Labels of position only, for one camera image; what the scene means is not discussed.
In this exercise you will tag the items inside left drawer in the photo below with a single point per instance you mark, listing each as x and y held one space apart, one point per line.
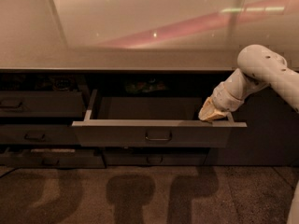
36 82

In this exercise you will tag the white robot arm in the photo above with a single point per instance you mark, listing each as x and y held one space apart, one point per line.
258 68

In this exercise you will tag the dark drawer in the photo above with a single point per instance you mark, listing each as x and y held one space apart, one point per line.
41 104
155 156
150 122
52 158
25 134

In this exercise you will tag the colourful items inside top drawer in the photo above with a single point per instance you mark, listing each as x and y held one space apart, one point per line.
144 86

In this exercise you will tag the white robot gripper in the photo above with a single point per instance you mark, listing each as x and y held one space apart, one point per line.
224 101

